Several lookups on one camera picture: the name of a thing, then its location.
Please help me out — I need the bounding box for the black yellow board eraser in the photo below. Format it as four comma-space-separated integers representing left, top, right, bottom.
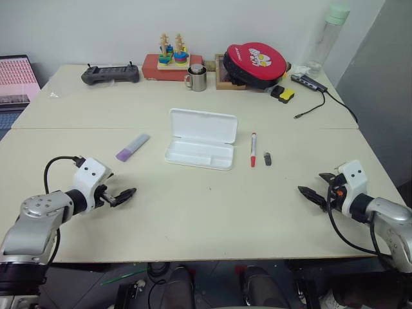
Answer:
270, 85, 297, 106

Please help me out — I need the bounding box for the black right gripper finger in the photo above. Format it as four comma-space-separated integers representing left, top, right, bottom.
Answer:
318, 173, 337, 187
297, 185, 328, 211

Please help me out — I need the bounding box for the laptop with pink screen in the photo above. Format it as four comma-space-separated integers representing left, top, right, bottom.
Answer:
0, 54, 42, 138

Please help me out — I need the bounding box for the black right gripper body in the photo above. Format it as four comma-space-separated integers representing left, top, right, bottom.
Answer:
324, 175, 348, 214

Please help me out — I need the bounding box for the dark rounded shape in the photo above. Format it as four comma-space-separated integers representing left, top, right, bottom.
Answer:
163, 265, 196, 309
242, 265, 292, 309

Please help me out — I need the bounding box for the green thin stick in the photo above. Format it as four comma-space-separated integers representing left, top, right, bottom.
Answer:
99, 271, 151, 286

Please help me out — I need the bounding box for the black floor cable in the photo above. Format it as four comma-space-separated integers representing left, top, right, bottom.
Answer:
145, 261, 172, 286

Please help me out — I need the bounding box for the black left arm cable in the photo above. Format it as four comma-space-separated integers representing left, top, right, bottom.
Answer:
41, 156, 85, 270

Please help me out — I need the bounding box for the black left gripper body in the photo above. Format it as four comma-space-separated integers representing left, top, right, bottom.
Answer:
95, 183, 120, 208

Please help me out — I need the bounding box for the black handheld remote controller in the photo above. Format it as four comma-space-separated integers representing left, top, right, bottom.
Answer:
80, 61, 142, 86

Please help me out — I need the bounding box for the purple grey highlighter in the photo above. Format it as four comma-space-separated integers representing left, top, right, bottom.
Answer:
115, 133, 151, 162

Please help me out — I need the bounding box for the steel mug with lid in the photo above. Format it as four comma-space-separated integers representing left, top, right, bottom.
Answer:
183, 63, 209, 92

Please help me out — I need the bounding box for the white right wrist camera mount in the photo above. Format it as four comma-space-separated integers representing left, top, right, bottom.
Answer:
337, 160, 369, 217

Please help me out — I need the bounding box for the wooden colourful stacking toy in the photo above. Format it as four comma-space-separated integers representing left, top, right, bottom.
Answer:
156, 32, 191, 70

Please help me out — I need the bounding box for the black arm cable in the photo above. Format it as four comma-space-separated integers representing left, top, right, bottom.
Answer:
41, 156, 85, 270
325, 185, 400, 262

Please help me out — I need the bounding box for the crumpled white paper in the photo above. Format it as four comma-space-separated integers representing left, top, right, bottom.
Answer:
288, 63, 312, 77

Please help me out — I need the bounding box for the white open pencil case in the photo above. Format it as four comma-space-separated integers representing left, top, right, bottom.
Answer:
164, 108, 239, 172

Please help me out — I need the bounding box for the red white marker pen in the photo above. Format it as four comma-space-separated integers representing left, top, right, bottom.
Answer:
250, 131, 258, 168

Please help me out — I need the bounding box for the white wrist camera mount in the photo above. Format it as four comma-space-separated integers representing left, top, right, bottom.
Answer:
337, 160, 369, 217
71, 157, 114, 215

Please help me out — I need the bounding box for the black cable with plug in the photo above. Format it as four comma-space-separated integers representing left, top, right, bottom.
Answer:
293, 90, 326, 120

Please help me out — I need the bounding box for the grey USB hub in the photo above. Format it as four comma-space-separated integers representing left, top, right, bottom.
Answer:
290, 73, 329, 93

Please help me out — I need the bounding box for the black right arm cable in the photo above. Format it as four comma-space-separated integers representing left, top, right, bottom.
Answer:
325, 185, 400, 262

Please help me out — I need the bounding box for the red and black round bag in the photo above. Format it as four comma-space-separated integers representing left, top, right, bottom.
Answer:
223, 41, 288, 89

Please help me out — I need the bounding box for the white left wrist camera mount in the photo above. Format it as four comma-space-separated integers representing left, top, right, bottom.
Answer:
71, 157, 114, 215

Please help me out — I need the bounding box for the clear bottle green cap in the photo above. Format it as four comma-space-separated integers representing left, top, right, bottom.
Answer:
304, 3, 351, 80

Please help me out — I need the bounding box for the black thick cable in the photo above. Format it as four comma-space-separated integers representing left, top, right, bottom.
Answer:
325, 89, 359, 124

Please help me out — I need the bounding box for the wooden tray box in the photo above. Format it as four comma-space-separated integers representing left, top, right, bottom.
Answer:
214, 53, 256, 91

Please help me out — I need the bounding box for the red rectangular box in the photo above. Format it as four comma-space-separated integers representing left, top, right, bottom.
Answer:
142, 53, 205, 82

